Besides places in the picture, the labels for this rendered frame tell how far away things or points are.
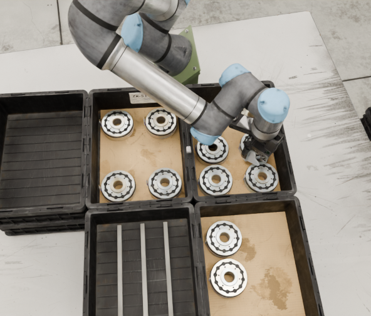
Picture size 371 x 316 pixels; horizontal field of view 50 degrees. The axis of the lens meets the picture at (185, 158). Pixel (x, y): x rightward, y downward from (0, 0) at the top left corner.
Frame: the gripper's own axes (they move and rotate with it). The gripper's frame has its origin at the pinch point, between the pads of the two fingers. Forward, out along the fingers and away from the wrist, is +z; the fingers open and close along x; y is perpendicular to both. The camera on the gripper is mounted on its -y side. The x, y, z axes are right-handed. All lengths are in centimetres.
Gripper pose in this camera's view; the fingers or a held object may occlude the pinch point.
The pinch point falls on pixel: (249, 152)
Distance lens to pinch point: 128.8
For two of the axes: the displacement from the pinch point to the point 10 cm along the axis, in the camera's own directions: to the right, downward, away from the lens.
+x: 6.4, -7.2, 2.7
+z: 0.2, 3.7, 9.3
